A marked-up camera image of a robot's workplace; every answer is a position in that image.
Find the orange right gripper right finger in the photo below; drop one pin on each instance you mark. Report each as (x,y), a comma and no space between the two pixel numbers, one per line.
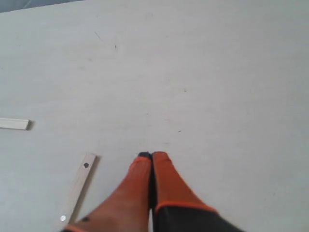
(177,208)

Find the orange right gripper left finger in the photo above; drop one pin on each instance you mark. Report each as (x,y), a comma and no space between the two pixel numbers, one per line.
(127,208)

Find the wooden stick with holes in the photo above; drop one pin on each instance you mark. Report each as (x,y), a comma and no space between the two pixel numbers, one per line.
(76,189)

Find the horizontal wooden stick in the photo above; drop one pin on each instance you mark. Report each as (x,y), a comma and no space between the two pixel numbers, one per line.
(15,124)

